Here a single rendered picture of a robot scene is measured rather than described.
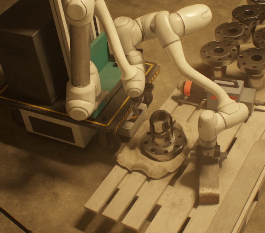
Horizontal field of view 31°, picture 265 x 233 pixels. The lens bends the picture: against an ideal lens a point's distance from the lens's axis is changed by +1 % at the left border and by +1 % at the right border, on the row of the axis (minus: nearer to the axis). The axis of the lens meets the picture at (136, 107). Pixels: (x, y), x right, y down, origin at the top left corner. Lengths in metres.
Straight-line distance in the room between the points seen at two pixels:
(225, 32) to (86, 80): 1.46
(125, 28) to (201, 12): 0.62
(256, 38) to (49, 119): 1.59
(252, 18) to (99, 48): 1.32
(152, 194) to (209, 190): 0.32
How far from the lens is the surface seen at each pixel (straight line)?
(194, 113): 3.18
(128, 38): 3.07
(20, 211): 3.00
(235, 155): 2.88
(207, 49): 3.51
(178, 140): 2.89
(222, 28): 3.74
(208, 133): 2.50
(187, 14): 2.57
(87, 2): 2.24
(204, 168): 2.69
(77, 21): 2.26
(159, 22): 2.54
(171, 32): 2.52
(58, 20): 2.77
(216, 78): 3.06
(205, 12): 2.62
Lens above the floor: 2.24
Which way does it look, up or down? 41 degrees down
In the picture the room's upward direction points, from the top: 8 degrees counter-clockwise
